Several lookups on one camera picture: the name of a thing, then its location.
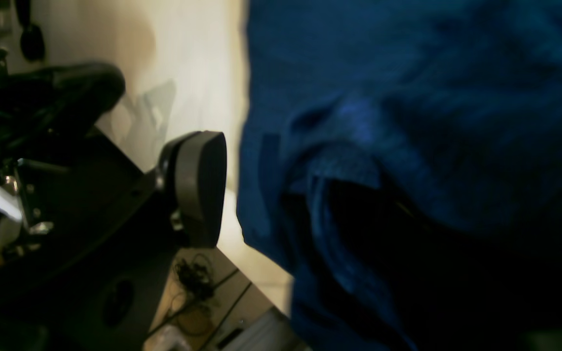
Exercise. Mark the dark blue t-shirt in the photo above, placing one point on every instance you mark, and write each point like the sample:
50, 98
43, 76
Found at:
402, 160

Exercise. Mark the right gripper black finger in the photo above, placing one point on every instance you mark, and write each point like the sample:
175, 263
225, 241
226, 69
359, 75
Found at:
88, 268

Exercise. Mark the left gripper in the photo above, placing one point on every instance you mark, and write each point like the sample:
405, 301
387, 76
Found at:
54, 105

